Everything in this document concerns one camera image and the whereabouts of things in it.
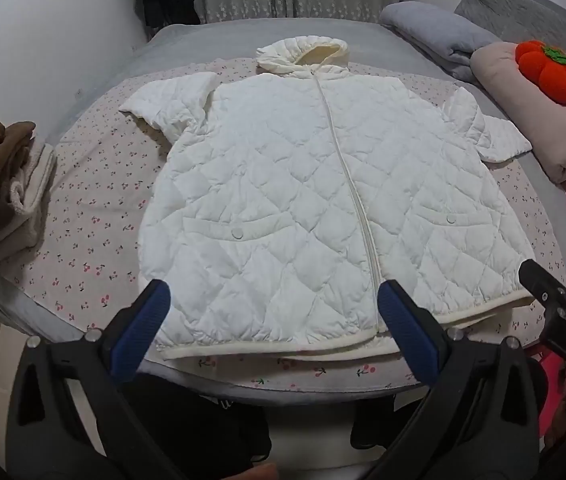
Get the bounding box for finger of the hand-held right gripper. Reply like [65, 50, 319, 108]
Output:
[518, 258, 566, 312]

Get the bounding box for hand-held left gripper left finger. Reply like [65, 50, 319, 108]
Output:
[5, 279, 172, 480]

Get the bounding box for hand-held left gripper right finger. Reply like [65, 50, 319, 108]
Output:
[363, 279, 540, 480]

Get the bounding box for white quilted hooded jacket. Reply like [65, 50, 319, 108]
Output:
[119, 35, 536, 361]

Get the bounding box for cherry print bed cover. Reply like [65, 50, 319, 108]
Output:
[28, 57, 566, 393]

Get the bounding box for person's dark pants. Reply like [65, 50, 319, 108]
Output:
[128, 374, 414, 480]

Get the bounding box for cream fleece garment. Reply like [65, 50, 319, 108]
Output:
[0, 137, 58, 278]

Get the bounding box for pink pillow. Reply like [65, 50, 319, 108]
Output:
[470, 42, 566, 184]

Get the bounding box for orange pumpkin plush cushion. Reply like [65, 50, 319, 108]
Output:
[515, 40, 566, 111]

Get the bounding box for grey quilted pillow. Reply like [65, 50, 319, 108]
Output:
[454, 0, 566, 86]

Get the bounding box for grey folded blanket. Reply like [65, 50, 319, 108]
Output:
[379, 1, 504, 83]

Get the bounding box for bed with grey sheet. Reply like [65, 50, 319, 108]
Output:
[0, 19, 566, 411]

